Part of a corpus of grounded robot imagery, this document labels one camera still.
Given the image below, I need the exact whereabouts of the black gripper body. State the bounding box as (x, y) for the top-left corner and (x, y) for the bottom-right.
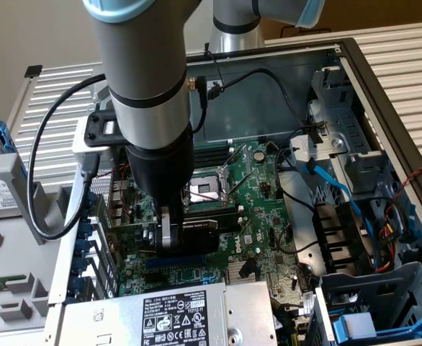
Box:
(126, 122), (197, 218)

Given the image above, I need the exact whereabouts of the green graphics card black shroud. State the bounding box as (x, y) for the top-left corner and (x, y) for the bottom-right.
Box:
(106, 216), (221, 257)

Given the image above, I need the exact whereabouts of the CPU socket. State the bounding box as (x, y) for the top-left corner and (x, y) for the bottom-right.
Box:
(184, 167), (235, 210)

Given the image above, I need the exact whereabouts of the RAM stick with white label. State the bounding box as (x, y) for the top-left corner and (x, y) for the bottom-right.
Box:
(184, 211), (244, 232)

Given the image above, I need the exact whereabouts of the metal socket cover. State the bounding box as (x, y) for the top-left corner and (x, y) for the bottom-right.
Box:
(220, 143), (250, 198)

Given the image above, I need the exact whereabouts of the silver chipset heat sink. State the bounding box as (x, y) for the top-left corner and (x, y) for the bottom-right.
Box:
(227, 261), (261, 285)

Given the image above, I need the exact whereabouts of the green Dell motherboard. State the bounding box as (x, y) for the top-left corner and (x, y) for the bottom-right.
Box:
(112, 140), (318, 318)

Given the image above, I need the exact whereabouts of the silver power supply unit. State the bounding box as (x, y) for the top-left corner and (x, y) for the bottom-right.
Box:
(54, 280), (280, 346)

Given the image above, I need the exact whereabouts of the open metal PC case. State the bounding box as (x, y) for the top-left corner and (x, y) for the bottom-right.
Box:
(43, 35), (422, 346)

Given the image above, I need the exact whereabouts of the grey parts rack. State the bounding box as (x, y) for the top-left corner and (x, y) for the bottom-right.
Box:
(0, 153), (75, 334)

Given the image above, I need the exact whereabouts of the small black clip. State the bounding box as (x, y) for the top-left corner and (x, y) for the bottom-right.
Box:
(23, 64), (43, 79)

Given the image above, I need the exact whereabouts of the blue disk caddy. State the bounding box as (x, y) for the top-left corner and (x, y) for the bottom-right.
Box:
(0, 115), (36, 203)

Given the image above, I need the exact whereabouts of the black plastic fan shroud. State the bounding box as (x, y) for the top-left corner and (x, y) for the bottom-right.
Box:
(313, 201), (376, 277)

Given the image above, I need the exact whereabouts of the silver metal disk bay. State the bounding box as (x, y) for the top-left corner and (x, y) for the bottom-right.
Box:
(289, 66), (395, 195)

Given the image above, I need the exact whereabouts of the grey metal disk cage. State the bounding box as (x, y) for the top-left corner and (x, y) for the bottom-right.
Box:
(315, 261), (422, 346)

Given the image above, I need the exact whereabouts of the black camera cable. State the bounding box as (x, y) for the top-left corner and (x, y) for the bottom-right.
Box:
(26, 74), (107, 241)

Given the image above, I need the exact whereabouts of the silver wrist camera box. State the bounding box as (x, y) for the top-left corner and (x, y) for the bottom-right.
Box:
(72, 107), (127, 164)

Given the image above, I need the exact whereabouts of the black cable gold connector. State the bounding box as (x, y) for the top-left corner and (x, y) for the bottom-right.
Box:
(187, 75), (209, 135)

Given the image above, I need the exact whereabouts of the black SATA wire with plug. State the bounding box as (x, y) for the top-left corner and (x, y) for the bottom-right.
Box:
(207, 67), (311, 130)

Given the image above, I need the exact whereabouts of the blue flat SATA wire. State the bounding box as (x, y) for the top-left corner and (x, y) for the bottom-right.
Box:
(304, 156), (374, 239)

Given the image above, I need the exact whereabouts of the blue plastic disk bracket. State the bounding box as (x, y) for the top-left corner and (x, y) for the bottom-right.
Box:
(331, 311), (422, 345)

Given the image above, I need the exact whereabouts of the coloured power wire bundle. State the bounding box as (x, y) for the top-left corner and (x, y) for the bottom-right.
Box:
(372, 216), (401, 273)

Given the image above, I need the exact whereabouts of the red black twisted wire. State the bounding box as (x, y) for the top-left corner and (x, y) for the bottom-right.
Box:
(392, 164), (422, 203)

